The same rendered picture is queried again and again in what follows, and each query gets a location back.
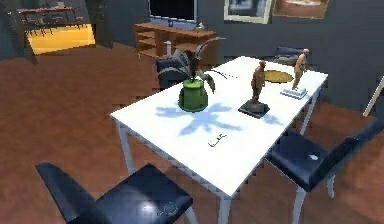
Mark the small white bottle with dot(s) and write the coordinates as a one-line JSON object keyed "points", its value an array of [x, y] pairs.
{"points": [[168, 48]]}

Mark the thin black pen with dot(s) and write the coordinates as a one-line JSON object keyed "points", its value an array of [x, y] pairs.
{"points": [[218, 140]]}

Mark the white dining table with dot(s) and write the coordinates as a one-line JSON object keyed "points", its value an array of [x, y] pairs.
{"points": [[216, 160]]}

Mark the dark blue chair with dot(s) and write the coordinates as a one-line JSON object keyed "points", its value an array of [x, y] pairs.
{"points": [[288, 52], [166, 76], [133, 196], [298, 163]]}

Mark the yellow plate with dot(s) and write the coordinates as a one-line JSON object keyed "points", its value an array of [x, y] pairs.
{"points": [[278, 77]]}

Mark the brown statue on dark base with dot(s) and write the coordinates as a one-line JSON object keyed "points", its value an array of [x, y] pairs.
{"points": [[257, 83]]}

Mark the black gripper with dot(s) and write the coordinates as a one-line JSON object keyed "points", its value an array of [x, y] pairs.
{"points": [[170, 209]]}

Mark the brown wooden shelf cabinet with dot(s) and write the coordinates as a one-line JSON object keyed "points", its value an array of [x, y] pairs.
{"points": [[190, 36]]}

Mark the white slanted bar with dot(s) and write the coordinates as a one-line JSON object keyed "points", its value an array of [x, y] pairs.
{"points": [[373, 96]]}

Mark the brown framed picture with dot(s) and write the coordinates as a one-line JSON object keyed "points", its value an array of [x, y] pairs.
{"points": [[300, 8]]}

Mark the house plant in green pot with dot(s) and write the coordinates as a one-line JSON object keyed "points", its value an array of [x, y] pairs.
{"points": [[193, 96]]}

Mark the tan statue on white base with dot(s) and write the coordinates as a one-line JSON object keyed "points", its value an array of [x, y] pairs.
{"points": [[300, 66]]}

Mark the white framed picture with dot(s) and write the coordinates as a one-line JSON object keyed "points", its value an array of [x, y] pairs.
{"points": [[248, 18]]}

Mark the black television set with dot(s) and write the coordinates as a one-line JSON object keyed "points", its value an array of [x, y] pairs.
{"points": [[171, 10]]}

